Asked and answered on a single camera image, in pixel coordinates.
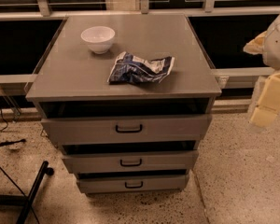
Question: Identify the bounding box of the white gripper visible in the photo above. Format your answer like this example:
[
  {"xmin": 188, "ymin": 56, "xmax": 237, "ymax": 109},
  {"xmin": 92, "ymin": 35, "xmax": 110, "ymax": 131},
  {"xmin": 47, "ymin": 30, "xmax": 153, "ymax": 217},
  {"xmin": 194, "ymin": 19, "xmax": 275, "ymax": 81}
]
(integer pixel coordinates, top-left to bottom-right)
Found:
[{"xmin": 243, "ymin": 14, "xmax": 280, "ymax": 128}]

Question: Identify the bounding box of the grey top drawer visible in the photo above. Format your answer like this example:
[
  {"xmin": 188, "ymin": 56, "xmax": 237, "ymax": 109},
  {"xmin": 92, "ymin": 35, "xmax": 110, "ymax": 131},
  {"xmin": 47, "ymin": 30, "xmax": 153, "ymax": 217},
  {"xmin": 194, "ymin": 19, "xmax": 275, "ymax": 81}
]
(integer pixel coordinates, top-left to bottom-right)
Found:
[{"xmin": 41, "ymin": 115, "xmax": 212, "ymax": 145}]

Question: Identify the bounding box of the grey drawer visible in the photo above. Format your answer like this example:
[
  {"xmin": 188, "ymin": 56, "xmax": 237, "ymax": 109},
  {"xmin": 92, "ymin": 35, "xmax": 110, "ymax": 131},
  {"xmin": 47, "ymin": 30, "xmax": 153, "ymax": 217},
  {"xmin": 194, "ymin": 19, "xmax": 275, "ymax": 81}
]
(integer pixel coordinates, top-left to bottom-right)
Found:
[
  {"xmin": 77, "ymin": 175, "xmax": 189, "ymax": 194},
  {"xmin": 41, "ymin": 115, "xmax": 212, "ymax": 145},
  {"xmin": 63, "ymin": 150, "xmax": 198, "ymax": 174}
]

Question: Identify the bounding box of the grey drawer cabinet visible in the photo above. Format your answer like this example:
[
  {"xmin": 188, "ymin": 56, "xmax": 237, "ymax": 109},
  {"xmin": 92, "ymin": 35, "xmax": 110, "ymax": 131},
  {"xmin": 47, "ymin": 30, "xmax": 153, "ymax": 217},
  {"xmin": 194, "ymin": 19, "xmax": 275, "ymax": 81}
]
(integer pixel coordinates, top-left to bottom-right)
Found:
[{"xmin": 26, "ymin": 15, "xmax": 221, "ymax": 182}]

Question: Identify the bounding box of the grey middle drawer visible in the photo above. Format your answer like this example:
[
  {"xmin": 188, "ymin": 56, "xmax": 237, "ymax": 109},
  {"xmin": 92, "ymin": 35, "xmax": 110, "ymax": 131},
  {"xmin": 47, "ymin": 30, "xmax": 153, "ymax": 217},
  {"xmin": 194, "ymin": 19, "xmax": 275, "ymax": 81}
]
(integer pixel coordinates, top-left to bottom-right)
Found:
[{"xmin": 63, "ymin": 150, "xmax": 198, "ymax": 174}]

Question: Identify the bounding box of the grey bottom drawer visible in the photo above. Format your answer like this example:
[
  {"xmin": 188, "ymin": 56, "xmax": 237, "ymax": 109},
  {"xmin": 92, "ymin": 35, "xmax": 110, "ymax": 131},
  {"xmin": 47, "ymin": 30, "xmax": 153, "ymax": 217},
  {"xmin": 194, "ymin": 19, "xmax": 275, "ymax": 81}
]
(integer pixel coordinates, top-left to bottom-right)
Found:
[{"xmin": 77, "ymin": 175, "xmax": 189, "ymax": 194}]

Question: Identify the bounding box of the crumpled blue white chip bag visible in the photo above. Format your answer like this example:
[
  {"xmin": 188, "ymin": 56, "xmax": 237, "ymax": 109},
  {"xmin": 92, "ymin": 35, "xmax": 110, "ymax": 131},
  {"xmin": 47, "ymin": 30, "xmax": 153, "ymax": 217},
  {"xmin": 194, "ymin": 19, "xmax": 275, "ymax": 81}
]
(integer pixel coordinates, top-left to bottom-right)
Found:
[{"xmin": 108, "ymin": 51, "xmax": 175, "ymax": 84}]

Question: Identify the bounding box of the white ceramic bowl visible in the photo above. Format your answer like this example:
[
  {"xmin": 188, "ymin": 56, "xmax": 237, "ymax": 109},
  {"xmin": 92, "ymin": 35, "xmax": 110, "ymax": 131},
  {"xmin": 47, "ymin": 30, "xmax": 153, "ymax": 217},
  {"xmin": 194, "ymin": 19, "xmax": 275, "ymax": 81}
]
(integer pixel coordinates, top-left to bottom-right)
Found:
[{"xmin": 80, "ymin": 26, "xmax": 116, "ymax": 54}]

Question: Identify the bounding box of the metal window railing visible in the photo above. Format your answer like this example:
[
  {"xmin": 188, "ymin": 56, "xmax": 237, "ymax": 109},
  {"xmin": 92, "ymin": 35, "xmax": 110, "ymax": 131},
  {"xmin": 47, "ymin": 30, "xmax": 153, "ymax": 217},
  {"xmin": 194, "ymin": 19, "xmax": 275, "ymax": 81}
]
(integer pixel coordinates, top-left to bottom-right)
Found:
[{"xmin": 0, "ymin": 0, "xmax": 280, "ymax": 91}]

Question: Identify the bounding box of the black metal stand leg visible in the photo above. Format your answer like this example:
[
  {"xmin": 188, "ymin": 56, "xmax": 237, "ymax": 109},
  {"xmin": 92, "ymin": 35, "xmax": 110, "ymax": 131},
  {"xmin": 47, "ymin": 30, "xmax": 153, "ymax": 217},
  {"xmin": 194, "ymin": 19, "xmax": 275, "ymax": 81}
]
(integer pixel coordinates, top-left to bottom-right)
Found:
[{"xmin": 0, "ymin": 161, "xmax": 54, "ymax": 224}]

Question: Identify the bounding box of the black floor cable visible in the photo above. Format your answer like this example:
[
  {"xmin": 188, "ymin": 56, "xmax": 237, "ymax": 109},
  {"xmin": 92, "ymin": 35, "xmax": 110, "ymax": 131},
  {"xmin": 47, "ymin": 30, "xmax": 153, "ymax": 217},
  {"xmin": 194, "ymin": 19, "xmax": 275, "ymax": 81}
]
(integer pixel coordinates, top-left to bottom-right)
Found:
[{"xmin": 0, "ymin": 87, "xmax": 27, "ymax": 147}]

